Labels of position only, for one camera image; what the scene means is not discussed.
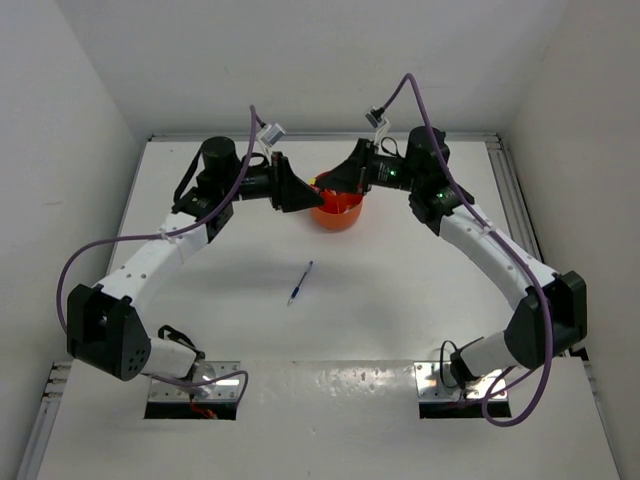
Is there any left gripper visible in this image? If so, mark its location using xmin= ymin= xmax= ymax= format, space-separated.
xmin=221 ymin=150 xmax=324 ymax=212

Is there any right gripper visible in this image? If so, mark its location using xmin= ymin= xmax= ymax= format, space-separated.
xmin=315 ymin=139 xmax=421 ymax=197

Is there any blue pen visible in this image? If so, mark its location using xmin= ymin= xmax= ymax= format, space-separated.
xmin=287 ymin=260 xmax=314 ymax=307

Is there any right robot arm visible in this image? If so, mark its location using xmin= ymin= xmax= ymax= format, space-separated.
xmin=315 ymin=127 xmax=587 ymax=388

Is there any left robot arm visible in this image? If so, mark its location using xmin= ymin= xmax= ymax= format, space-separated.
xmin=66 ymin=136 xmax=323 ymax=385

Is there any orange round container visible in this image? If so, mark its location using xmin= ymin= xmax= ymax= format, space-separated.
xmin=311 ymin=189 xmax=364 ymax=231

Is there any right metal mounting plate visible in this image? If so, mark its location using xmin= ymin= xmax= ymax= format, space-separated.
xmin=414 ymin=361 xmax=502 ymax=405

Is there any metal mounting plate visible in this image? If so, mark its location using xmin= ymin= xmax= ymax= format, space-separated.
xmin=414 ymin=361 xmax=502 ymax=405
xmin=148 ymin=361 xmax=244 ymax=403

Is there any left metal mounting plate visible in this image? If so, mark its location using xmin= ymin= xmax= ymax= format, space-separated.
xmin=148 ymin=361 xmax=244 ymax=403

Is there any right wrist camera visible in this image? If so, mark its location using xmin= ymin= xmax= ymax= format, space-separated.
xmin=365 ymin=107 xmax=391 ymax=146

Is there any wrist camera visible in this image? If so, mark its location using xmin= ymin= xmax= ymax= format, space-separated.
xmin=365 ymin=107 xmax=391 ymax=146
xmin=257 ymin=123 xmax=286 ymax=159

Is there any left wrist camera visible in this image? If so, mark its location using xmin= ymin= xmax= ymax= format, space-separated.
xmin=257 ymin=123 xmax=286 ymax=159

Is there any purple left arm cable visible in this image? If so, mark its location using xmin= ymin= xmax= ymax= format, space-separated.
xmin=56 ymin=104 xmax=266 ymax=401

